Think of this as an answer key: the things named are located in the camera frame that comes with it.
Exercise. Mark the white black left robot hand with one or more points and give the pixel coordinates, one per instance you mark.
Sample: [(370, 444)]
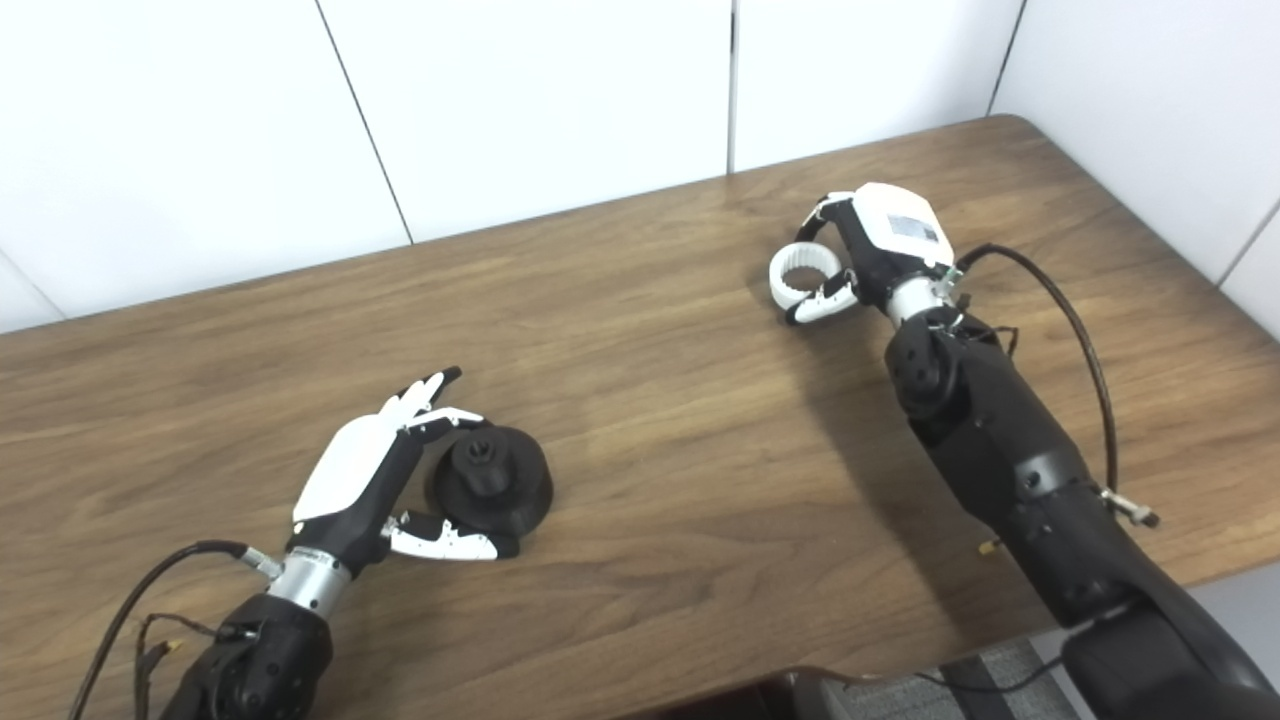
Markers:
[(350, 470)]

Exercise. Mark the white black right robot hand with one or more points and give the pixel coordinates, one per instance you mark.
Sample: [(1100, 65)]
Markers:
[(885, 250)]

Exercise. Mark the round black part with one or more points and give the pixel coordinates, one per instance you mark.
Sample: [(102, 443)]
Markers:
[(510, 490)]

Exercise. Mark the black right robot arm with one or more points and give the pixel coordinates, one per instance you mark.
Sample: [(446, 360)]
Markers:
[(1000, 440)]

